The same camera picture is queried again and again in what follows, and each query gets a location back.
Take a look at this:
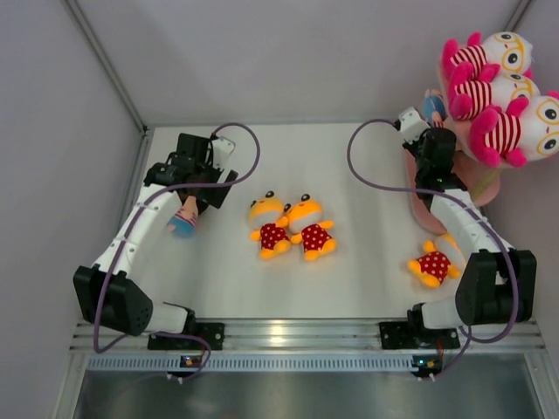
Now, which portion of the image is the boy plush black hair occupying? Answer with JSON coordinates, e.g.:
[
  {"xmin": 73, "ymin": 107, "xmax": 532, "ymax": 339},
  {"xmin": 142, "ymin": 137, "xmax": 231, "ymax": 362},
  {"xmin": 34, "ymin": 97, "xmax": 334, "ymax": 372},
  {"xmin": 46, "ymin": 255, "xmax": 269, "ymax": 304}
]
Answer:
[{"xmin": 167, "ymin": 196, "xmax": 199, "ymax": 238}]

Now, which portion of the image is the pink panda plush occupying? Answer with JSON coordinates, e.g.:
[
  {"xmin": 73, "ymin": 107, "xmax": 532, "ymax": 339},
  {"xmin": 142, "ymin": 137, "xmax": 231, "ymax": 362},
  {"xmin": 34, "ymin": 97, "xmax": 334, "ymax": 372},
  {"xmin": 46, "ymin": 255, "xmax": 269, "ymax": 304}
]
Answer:
[
  {"xmin": 447, "ymin": 63, "xmax": 541, "ymax": 120},
  {"xmin": 468, "ymin": 91, "xmax": 558, "ymax": 168},
  {"xmin": 440, "ymin": 31, "xmax": 533, "ymax": 80}
]

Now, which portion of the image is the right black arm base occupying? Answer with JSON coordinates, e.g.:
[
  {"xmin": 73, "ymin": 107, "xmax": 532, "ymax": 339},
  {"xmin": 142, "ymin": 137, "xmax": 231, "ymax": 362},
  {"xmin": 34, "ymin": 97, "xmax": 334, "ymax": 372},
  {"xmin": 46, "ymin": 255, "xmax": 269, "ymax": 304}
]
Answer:
[{"xmin": 379, "ymin": 321, "xmax": 460, "ymax": 350}]

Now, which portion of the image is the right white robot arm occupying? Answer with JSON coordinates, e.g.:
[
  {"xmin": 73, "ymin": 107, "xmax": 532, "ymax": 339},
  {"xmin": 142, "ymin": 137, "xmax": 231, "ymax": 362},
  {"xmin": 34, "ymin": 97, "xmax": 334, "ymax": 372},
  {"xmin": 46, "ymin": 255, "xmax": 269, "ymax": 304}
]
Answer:
[{"xmin": 403, "ymin": 127, "xmax": 537, "ymax": 347}]

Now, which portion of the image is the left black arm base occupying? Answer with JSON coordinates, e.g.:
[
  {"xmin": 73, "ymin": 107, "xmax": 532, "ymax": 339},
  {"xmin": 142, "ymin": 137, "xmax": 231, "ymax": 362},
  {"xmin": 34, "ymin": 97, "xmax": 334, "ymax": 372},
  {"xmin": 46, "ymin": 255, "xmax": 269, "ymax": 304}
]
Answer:
[{"xmin": 147, "ymin": 321, "xmax": 225, "ymax": 351}]

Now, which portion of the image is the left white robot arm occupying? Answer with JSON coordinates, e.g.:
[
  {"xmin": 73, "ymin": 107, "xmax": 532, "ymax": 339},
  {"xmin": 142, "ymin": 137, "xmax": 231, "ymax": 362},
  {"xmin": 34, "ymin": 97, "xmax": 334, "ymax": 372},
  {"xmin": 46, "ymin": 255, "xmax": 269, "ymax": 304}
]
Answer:
[{"xmin": 72, "ymin": 134, "xmax": 238, "ymax": 349}]

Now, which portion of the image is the pink three-tier shelf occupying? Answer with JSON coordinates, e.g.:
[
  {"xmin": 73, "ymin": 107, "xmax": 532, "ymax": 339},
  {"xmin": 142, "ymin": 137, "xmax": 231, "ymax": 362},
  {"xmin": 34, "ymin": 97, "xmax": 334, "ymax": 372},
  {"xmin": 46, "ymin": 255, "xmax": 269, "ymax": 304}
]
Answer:
[{"xmin": 406, "ymin": 65, "xmax": 501, "ymax": 235}]

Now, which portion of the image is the yellow bear plush left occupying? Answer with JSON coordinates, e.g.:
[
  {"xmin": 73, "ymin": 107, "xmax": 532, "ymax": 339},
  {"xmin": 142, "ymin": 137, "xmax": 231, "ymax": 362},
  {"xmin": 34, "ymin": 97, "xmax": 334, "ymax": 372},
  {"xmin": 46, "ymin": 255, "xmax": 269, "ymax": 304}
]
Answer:
[{"xmin": 248, "ymin": 190, "xmax": 292, "ymax": 260}]

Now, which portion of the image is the yellow bear plush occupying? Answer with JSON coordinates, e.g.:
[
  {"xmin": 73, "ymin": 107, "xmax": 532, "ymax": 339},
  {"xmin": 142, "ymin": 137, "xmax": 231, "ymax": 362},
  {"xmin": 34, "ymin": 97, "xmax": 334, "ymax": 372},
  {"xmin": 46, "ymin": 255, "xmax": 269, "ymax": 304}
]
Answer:
[
  {"xmin": 284, "ymin": 194, "xmax": 337, "ymax": 261},
  {"xmin": 248, "ymin": 190, "xmax": 292, "ymax": 260},
  {"xmin": 406, "ymin": 233, "xmax": 466, "ymax": 288}
]

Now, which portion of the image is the yellow bear plush middle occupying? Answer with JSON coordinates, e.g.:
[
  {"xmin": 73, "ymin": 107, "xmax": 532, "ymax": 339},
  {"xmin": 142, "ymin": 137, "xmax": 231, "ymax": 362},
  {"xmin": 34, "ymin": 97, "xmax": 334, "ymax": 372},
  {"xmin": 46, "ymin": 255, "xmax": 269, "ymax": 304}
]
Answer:
[{"xmin": 284, "ymin": 194, "xmax": 337, "ymax": 261}]

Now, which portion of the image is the yellow bear plush right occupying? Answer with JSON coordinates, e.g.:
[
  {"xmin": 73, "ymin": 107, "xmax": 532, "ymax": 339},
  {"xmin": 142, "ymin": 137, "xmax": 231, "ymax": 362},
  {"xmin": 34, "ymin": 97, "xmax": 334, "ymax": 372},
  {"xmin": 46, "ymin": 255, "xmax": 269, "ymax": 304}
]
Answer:
[{"xmin": 406, "ymin": 233, "xmax": 466, "ymax": 288}]

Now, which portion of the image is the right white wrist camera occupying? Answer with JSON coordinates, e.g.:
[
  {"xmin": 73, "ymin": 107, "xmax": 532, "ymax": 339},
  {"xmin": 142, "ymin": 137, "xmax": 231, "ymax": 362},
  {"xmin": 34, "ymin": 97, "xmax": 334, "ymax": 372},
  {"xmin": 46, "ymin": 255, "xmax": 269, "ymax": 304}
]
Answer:
[{"xmin": 397, "ymin": 106, "xmax": 429, "ymax": 144}]

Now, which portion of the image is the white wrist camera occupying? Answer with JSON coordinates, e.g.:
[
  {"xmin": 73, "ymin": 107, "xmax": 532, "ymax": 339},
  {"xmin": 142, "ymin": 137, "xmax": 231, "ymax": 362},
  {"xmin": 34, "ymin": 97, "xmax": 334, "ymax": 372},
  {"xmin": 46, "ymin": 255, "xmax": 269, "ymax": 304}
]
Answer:
[
  {"xmin": 397, "ymin": 106, "xmax": 429, "ymax": 144},
  {"xmin": 210, "ymin": 137, "xmax": 236, "ymax": 169}
]

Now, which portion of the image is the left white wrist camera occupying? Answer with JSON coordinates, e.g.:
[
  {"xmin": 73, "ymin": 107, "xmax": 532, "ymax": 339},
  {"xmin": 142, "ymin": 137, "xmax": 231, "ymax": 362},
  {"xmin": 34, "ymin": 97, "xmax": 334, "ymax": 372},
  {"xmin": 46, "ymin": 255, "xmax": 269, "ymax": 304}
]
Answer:
[{"xmin": 210, "ymin": 137, "xmax": 236, "ymax": 169}]

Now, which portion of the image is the aluminium front rail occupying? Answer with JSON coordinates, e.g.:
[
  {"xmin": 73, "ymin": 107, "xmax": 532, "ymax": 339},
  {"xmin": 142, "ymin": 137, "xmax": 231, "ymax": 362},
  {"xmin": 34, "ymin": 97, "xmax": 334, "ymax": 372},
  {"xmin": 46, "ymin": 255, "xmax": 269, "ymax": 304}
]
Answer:
[{"xmin": 69, "ymin": 319, "xmax": 546, "ymax": 353}]

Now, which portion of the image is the white slotted cable duct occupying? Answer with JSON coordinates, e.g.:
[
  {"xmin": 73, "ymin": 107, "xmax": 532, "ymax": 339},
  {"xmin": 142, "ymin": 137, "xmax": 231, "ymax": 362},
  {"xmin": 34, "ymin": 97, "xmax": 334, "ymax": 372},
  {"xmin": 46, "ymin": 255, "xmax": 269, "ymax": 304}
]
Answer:
[{"xmin": 87, "ymin": 353, "xmax": 424, "ymax": 373}]

